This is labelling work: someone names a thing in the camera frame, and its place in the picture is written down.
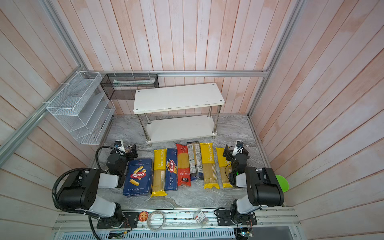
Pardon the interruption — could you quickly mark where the white wire mesh organizer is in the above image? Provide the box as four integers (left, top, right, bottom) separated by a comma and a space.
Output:
47, 72, 116, 145

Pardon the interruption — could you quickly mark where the yellow pastatime spaghetti bag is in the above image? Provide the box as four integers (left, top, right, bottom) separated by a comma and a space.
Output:
200, 143, 220, 189
151, 149, 167, 197
216, 148, 233, 188

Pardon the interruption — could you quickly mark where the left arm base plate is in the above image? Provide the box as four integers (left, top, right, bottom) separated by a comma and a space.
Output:
97, 212, 139, 229

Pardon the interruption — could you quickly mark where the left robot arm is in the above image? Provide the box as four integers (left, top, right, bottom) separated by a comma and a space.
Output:
52, 140, 138, 229

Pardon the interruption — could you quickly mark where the blue Barilla spaghetti box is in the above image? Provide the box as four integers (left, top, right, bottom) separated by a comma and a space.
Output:
165, 149, 178, 191

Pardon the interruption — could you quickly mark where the clear blue spaghetti bag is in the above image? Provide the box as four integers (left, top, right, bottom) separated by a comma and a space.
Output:
187, 141, 204, 181

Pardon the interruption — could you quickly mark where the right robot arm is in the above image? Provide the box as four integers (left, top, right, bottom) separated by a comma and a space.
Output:
223, 146, 284, 222

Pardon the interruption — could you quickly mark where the blue Barilla rigatoni box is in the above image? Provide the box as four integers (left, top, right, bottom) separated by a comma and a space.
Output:
123, 159, 153, 197

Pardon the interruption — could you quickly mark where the white two-tier shelf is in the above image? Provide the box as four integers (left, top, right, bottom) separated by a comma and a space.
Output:
133, 83, 225, 145

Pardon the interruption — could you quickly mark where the red spaghetti bag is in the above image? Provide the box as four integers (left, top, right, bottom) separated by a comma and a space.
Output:
176, 144, 191, 187

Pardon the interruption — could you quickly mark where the red round sticker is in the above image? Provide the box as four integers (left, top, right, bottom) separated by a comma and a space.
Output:
139, 211, 149, 222

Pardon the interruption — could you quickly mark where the green round object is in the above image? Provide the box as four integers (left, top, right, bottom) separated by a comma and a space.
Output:
276, 175, 290, 193

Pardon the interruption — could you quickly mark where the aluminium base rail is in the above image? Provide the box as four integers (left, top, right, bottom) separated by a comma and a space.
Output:
52, 207, 302, 233

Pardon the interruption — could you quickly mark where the black wire mesh basket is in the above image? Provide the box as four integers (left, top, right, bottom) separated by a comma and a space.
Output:
101, 73, 160, 101

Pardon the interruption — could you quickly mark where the clear tape ring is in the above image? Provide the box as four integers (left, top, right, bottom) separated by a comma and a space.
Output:
146, 210, 167, 231

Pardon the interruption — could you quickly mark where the small clear plastic box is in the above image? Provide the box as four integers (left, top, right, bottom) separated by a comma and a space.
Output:
193, 210, 209, 228

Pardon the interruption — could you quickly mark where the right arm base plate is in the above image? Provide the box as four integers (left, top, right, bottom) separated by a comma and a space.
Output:
214, 208, 257, 226

